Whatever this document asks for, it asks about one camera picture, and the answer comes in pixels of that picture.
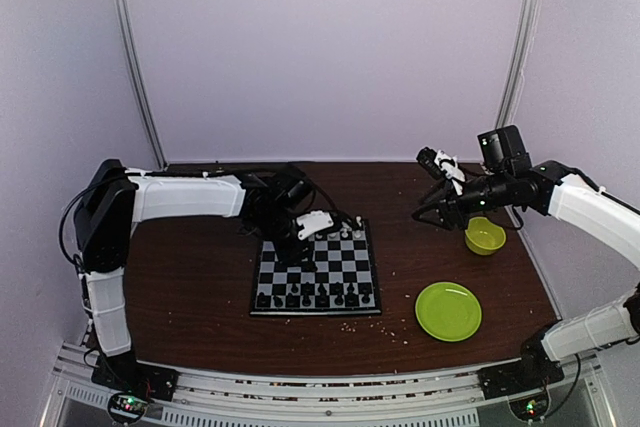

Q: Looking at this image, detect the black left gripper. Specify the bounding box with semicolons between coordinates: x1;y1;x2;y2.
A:
253;209;314;268

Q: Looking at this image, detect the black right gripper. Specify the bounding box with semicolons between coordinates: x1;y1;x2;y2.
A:
412;170;512;231

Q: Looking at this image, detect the black king piece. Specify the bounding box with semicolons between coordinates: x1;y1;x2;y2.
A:
315;284;330;309

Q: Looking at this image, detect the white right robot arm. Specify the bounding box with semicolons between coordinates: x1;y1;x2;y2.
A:
412;125;639;389

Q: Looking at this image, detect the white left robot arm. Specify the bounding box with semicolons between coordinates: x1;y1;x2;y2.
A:
67;159;334;391

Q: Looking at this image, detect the green bowl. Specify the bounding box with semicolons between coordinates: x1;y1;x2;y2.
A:
464;217;507;256

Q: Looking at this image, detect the black and white chessboard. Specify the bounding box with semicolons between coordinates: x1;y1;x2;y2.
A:
249;216;382;316

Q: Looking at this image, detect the green plate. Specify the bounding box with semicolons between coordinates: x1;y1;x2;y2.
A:
414;281;483;343

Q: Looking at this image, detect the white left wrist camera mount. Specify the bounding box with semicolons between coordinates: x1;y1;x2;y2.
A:
295;210;334;240

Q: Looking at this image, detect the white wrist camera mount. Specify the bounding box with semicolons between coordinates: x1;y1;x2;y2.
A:
435;150;466;196
295;210;334;240

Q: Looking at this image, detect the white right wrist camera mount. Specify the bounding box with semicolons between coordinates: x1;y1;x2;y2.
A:
435;150;466;196

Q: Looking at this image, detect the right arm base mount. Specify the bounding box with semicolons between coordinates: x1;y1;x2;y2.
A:
477;333;565;423

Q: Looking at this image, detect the front aluminium rail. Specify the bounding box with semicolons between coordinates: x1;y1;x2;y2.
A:
49;341;616;427

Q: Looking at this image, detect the right aluminium frame post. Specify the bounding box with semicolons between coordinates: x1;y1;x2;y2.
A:
495;0;540;128

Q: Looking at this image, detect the aluminium frame post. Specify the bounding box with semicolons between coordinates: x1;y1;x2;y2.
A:
495;0;540;128
113;0;169;169

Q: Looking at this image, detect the left aluminium frame post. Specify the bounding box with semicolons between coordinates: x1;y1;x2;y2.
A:
113;0;169;169

